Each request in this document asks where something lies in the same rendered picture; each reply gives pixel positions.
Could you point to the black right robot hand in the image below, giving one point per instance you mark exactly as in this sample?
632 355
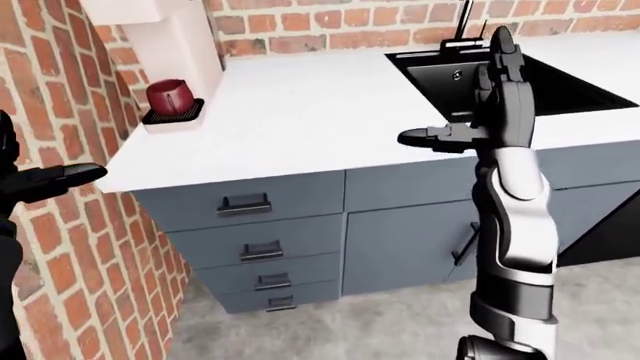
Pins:
515 108

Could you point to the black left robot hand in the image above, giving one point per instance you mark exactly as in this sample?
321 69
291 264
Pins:
45 180

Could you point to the dark red mug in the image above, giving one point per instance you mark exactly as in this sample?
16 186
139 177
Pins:
169 98

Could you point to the white coffee machine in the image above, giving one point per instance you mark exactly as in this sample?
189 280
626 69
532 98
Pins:
170 56

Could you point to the black kitchen sink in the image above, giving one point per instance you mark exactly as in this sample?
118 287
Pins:
510 86

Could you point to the black sink faucet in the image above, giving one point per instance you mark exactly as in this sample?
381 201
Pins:
467 37

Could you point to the black drip tray grate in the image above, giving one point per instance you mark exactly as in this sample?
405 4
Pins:
175 114

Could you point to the grey cabinet door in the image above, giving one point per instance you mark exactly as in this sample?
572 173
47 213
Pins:
405 251

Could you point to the grey drawer cabinet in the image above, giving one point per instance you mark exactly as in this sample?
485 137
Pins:
245 240

